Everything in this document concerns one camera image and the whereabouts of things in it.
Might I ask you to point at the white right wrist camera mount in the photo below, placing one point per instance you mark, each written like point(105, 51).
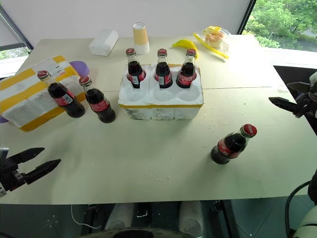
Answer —
point(314, 78)

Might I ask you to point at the glass cola bottle red cap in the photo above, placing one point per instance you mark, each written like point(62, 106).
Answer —
point(163, 72)
point(229, 146)
point(65, 100)
point(187, 75)
point(135, 70)
point(101, 105)

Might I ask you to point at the stack of paper cups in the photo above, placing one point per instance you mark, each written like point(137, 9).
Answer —
point(141, 37)

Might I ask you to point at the clear plastic bag yellow zip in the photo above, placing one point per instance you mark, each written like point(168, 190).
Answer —
point(218, 44)

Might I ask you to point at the black table frame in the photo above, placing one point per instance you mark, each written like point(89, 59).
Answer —
point(223, 218)

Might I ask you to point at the white foam bottle tray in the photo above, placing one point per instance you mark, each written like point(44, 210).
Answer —
point(161, 104)

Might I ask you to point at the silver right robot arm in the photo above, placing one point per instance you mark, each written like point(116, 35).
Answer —
point(309, 223)

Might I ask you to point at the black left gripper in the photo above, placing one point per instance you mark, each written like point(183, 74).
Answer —
point(11, 176)

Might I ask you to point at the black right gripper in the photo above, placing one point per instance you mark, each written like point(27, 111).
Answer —
point(310, 101)

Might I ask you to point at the black window frame beam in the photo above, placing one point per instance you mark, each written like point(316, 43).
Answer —
point(15, 27)
point(246, 16)

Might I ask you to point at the grey rounded shape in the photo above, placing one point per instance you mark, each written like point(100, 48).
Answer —
point(191, 215)

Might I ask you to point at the bread bun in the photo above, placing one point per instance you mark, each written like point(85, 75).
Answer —
point(214, 37)

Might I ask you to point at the yellow banana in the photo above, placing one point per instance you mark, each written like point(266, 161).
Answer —
point(187, 44)

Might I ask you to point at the white cardboard box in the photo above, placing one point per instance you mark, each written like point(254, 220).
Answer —
point(102, 42)

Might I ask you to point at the white foam lid yellow tape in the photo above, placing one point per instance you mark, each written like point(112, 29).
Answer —
point(27, 99)

